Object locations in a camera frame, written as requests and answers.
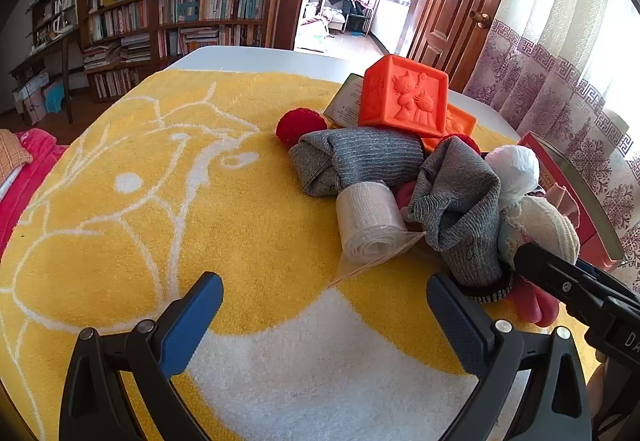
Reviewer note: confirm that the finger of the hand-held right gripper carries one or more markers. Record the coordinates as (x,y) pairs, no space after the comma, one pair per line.
(547,271)
(612,283)

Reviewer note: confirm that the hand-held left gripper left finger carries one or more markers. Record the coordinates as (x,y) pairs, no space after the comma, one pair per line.
(192,336)

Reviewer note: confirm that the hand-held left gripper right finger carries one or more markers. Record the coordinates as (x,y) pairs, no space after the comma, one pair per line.
(457,326)

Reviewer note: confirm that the red gift box container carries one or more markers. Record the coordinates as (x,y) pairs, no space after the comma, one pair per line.
(602,248)

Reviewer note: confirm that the cream sock ball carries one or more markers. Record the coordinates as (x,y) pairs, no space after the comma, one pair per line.
(545,226)

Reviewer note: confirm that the grey ribbed sock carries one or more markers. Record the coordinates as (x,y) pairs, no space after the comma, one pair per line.
(455,206)
(360,156)

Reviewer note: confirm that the red-orange embossed toy cube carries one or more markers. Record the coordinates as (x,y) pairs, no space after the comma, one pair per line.
(400,96)

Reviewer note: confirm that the small yellow-green cardboard box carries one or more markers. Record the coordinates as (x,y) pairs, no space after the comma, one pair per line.
(345,101)

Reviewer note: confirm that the pink knotted foam curler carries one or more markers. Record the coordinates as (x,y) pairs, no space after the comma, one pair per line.
(537,306)

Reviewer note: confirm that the pink cloth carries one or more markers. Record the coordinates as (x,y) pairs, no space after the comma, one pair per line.
(560,206)

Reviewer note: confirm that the white plastic bag ball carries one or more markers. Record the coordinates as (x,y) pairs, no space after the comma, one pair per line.
(515,171)

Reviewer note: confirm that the yellow white patterned towel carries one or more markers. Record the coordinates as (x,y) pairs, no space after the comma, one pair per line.
(250,221)

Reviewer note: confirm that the white bandage roll in wrapper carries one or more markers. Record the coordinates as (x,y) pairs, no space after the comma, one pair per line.
(370,221)

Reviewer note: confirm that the red pompom ball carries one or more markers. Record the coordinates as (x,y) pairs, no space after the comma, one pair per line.
(300,126)
(462,139)

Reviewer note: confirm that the light orange embossed toy cube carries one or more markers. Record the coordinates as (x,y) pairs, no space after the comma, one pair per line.
(457,121)

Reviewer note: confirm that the purple patterned lace curtain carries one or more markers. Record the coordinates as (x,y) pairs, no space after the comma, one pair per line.
(550,46)

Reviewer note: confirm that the red blanket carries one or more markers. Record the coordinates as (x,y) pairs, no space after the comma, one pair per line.
(30,171)

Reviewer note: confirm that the orange checked pillow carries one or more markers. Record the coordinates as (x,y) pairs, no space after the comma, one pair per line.
(12,151)

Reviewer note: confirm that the brass door knob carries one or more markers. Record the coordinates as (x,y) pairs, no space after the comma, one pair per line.
(482,19)

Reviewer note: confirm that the blue storage box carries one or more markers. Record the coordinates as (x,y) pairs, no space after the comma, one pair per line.
(54,96)

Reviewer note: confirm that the white storage box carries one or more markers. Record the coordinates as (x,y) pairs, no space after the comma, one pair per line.
(32,93)

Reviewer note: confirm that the rows of books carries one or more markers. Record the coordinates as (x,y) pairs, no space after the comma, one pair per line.
(210,3)

